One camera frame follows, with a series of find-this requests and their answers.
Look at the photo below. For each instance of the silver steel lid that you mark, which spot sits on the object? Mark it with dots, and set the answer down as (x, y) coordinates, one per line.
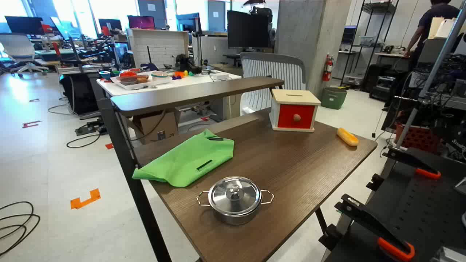
(236, 193)

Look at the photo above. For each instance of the silver steel pot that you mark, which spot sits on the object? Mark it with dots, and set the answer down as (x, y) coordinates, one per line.
(233, 220)

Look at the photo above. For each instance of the green cloth bag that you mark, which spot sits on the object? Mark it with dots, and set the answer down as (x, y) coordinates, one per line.
(186, 157)

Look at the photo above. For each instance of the wooden box red drawer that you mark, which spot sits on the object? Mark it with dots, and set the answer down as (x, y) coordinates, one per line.
(294, 116)

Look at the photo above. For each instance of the brown cardboard box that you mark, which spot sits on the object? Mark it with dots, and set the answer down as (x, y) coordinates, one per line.
(157, 125)

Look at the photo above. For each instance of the white slatted panel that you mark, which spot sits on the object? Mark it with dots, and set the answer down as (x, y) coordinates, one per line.
(281, 70)

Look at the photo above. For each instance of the white table with toys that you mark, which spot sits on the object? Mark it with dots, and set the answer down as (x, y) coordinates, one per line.
(160, 81)

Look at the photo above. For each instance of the large black monitor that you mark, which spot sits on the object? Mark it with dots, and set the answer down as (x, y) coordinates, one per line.
(247, 29)

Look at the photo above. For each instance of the green plastic bin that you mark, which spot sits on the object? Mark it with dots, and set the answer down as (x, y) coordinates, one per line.
(333, 96)

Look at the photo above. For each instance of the white pegboard partition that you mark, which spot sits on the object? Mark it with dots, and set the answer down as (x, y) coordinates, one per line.
(160, 45)

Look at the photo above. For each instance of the red fire extinguisher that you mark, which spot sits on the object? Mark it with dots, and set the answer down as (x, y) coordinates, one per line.
(327, 67)

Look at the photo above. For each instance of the yellow toy corn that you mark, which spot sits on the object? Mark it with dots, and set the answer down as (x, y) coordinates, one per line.
(348, 137)

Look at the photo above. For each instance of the blue screen monitor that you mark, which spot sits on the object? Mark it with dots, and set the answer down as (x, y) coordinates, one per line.
(187, 22)

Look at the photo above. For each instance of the grey concrete pillar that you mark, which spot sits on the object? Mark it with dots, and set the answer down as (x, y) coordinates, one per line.
(310, 33)

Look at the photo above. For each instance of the purple screen monitor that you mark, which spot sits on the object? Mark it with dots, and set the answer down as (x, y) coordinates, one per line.
(141, 22)

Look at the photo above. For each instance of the black metal shelf rack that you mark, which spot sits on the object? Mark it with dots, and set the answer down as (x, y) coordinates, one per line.
(361, 45)

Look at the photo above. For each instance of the red plastic crate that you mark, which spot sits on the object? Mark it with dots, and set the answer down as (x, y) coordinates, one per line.
(419, 138)

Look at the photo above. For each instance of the silver aluminium pole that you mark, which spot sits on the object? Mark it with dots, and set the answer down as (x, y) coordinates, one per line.
(431, 73)

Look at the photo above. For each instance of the dark grey robot platform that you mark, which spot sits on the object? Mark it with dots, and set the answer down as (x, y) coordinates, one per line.
(426, 212)

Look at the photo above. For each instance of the person in dark shirt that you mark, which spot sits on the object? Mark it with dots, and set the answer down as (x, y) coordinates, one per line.
(429, 23)

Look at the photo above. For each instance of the white office chair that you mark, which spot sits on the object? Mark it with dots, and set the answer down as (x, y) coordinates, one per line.
(19, 48)

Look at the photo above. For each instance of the dark monitor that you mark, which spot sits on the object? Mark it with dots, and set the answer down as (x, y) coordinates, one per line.
(23, 23)

